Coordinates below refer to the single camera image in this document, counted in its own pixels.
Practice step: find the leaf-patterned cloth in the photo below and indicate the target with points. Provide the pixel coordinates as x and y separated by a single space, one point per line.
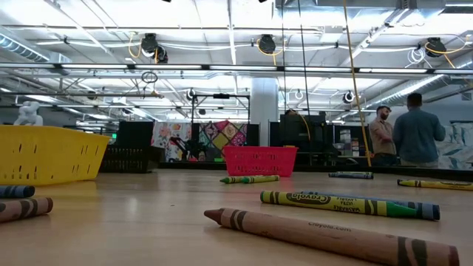
458 147

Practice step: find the light bar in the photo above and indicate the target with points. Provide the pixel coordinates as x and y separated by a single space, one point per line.
166 67

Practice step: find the black stand frame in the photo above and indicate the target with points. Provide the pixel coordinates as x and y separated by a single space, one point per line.
221 96

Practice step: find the black slotted plastic basket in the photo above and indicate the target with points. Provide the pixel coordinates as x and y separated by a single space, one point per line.
129 160

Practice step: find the black machine cabinet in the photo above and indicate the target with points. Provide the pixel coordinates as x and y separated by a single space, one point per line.
295 133

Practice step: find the white robot figure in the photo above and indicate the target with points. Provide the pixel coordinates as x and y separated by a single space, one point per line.
29 116

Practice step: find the small black robot arm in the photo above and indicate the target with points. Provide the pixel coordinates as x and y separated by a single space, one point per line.
192 147

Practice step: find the floral cloth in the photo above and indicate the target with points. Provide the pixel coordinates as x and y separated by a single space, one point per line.
162 136

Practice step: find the silver air duct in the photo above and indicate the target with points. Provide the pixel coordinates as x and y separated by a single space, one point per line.
22 50

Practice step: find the yellow crayon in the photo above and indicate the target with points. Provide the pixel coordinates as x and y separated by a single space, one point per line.
436 184

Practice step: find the person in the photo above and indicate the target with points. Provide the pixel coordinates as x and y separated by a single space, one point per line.
417 136
382 140

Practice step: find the black table frame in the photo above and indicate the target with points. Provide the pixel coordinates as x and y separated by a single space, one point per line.
406 170

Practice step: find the blue crayon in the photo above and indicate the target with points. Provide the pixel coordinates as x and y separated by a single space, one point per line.
351 176
16 191
428 211

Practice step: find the red slotted plastic basket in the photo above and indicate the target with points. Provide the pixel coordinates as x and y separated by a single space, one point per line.
258 160

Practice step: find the patchwork quilt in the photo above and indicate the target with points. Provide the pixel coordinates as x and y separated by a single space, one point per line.
221 140

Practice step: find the brown crayon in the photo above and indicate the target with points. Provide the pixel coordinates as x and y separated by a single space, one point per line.
26 208
314 235

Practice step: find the yellow slotted plastic basket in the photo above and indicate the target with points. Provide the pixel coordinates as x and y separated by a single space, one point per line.
48 155

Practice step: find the white column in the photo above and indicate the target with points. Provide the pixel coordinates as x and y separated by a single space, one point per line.
264 111

